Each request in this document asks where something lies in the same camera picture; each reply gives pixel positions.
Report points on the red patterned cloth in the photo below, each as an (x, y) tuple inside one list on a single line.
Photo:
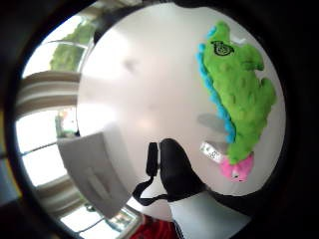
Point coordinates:
[(154, 229)]

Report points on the grey storage box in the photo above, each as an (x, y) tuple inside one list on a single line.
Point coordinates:
[(94, 169)]

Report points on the green dinosaur soft toy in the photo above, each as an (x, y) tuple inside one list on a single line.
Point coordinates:
[(239, 93)]

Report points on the green tree foliage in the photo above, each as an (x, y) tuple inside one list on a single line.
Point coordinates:
[(69, 49)]

